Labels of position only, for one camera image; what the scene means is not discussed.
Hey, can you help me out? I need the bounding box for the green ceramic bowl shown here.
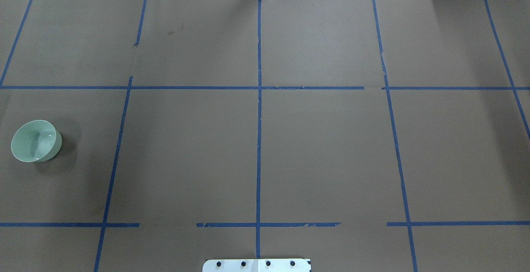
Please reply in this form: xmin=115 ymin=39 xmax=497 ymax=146
xmin=11 ymin=120 xmax=63 ymax=163

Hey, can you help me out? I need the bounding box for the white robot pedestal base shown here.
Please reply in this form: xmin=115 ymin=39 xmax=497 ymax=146
xmin=202 ymin=258 xmax=312 ymax=272

